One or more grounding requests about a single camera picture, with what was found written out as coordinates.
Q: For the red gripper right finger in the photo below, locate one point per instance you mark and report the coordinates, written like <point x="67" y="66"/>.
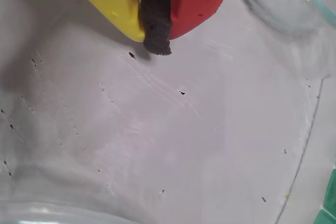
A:
<point x="199" y="1"/>

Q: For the weekly pill organizer box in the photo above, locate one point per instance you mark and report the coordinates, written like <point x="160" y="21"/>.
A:
<point x="329" y="203"/>

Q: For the glass bowl of red balls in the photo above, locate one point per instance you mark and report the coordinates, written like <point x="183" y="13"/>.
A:
<point x="283" y="3"/>

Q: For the white tablecloth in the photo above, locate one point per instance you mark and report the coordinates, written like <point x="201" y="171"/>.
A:
<point x="183" y="129"/>

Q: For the glass bowl of green balls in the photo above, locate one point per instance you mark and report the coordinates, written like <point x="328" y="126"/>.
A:
<point x="39" y="212"/>

